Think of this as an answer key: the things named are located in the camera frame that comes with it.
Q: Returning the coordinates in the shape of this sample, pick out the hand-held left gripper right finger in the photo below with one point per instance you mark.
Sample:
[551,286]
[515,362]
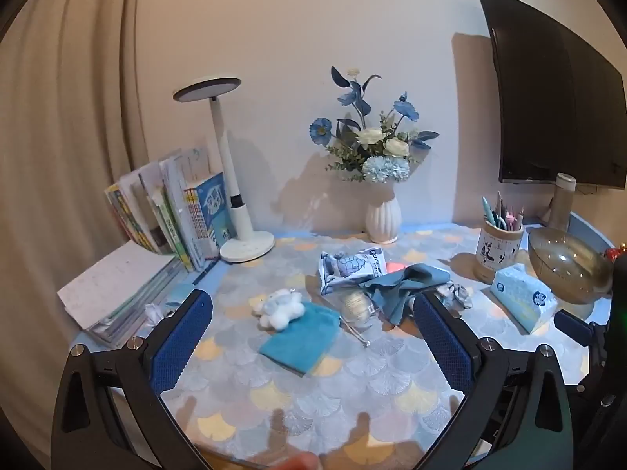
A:
[443,347]

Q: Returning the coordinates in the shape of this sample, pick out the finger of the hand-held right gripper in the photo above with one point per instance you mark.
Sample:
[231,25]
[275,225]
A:
[573,327]

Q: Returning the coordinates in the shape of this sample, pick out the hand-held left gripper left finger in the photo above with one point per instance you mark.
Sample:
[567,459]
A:
[181,341]

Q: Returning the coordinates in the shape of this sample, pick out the plaid fabric bow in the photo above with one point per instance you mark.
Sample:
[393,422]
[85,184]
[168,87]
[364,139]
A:
[455,296]

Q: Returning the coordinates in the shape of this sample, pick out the clear glass bowl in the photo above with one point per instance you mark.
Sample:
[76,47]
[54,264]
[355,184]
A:
[568,264]

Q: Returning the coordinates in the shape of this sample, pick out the blue-grey cloth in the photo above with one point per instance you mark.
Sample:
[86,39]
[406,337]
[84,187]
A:
[392,289]

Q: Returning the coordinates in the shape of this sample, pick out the thin metal rods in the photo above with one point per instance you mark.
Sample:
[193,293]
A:
[357,335]

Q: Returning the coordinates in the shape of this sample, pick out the pink soft item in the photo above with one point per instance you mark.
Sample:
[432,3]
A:
[395,268]

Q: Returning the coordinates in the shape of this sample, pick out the white plush toy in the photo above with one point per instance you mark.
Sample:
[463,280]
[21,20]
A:
[281,307]

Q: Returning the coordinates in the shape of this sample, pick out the teal towel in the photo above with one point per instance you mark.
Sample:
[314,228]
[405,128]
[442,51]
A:
[299,342]

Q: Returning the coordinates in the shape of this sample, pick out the clear printed plastic bag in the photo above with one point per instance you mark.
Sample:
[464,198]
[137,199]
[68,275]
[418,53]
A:
[330,281]

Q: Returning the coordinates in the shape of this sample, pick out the person's left hand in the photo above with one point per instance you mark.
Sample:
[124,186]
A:
[299,463]

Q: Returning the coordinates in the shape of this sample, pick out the crumpled white paper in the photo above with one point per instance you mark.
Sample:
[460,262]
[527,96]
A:
[154,312]

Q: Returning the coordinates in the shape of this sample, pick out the light blue tissue pack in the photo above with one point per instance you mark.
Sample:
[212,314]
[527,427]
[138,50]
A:
[524,298]

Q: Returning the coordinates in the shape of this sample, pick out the dark pen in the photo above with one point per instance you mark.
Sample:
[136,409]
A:
[203,274]

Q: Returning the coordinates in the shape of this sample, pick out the stack of flat booklets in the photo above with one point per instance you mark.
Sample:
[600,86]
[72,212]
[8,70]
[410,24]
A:
[112,284]

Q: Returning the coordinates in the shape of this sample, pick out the bamboo pen holder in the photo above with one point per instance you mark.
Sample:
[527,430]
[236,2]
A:
[494,254]

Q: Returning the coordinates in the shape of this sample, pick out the clear bottle white cap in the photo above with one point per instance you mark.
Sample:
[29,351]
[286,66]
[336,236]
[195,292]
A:
[561,205]

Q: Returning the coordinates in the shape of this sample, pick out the row of upright books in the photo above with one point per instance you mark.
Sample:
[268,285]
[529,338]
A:
[171,215]

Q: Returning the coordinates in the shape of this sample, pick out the fan-patterned tablecloth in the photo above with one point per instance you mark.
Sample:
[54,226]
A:
[318,401]

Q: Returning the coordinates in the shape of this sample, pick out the white ribbed vase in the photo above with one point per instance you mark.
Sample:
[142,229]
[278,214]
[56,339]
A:
[383,218]

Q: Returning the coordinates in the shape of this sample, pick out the basket of small items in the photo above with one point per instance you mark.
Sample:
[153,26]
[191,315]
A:
[490,210]

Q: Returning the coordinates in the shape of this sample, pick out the white desk lamp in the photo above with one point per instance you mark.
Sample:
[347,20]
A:
[230,171]

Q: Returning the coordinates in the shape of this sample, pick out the blue and white flower bouquet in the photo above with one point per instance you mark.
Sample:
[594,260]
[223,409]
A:
[387,166]

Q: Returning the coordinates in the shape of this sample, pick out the beige curtain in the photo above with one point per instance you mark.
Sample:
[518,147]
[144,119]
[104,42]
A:
[59,132]

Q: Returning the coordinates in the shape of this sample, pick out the black wall television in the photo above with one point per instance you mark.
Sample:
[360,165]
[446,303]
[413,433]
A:
[553,98]

